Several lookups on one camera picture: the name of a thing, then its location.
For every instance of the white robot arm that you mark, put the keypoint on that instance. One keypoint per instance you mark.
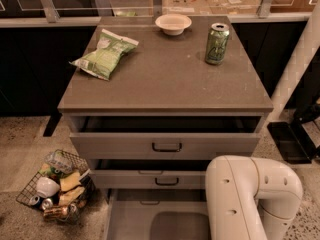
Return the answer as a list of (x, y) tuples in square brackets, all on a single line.
[(251, 198)]

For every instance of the grey drawer cabinet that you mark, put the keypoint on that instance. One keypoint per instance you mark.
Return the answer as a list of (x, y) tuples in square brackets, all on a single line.
[(167, 76)]

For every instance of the grey middle drawer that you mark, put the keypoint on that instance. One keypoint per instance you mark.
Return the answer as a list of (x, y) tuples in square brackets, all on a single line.
[(150, 174)]

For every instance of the grey top drawer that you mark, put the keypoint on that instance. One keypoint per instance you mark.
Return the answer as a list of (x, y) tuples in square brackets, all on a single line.
[(164, 137)]

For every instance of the green chip bag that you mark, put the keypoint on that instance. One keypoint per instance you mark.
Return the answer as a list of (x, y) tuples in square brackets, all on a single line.
[(103, 60)]

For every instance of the white bowl on cabinet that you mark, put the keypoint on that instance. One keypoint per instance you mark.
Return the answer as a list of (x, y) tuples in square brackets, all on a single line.
[(173, 24)]

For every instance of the green soda can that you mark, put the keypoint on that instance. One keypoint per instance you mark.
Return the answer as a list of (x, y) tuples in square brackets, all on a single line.
[(217, 39)]

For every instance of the clear plastic bottle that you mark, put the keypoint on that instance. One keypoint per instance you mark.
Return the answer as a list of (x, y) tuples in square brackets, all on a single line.
[(59, 163)]

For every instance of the yellow sponge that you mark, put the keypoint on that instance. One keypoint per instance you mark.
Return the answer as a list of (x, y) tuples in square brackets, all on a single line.
[(70, 182)]

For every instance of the black tray on floor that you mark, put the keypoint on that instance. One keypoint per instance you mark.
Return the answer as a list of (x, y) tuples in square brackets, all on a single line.
[(293, 142)]

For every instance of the white bowl in basket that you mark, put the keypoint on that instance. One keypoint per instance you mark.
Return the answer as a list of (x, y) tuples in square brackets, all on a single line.
[(46, 187)]

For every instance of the silver can in basket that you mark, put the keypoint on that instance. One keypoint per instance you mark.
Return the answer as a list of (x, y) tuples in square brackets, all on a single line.
[(47, 203)]

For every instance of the blue can in basket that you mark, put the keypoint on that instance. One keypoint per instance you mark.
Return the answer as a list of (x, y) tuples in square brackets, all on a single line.
[(35, 201)]

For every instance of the black wire basket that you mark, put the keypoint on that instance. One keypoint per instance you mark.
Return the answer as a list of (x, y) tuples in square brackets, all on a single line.
[(60, 189)]

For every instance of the white post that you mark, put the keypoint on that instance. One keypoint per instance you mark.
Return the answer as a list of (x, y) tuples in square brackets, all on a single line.
[(299, 61)]

